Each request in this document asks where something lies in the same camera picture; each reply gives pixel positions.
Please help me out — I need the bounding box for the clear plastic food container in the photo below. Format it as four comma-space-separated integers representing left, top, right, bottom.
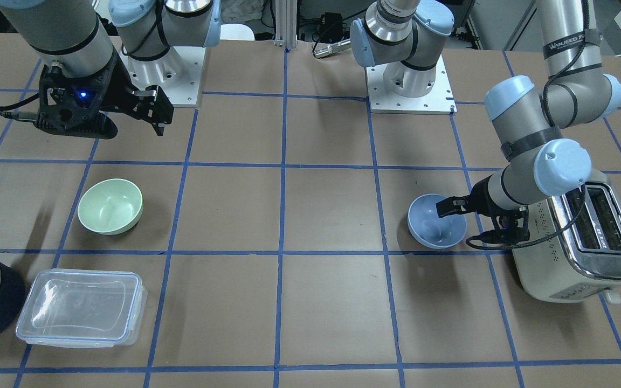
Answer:
15, 268, 148, 349

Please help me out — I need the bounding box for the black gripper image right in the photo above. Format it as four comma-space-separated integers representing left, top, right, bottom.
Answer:
436, 178, 530, 246

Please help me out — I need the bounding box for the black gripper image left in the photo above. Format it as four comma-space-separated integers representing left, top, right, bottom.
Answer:
36, 52, 174, 139

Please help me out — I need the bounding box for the silver robot arm image right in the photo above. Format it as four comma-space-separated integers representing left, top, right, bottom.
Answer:
350, 1, 621, 250

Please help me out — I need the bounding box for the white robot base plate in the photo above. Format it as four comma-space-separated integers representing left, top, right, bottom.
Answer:
119, 46, 207, 108
365, 56, 458, 115

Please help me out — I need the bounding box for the blue bowl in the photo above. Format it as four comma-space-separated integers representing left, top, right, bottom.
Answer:
408, 193, 468, 249

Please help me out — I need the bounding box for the green bowl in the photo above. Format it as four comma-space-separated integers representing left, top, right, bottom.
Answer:
77, 178, 144, 235

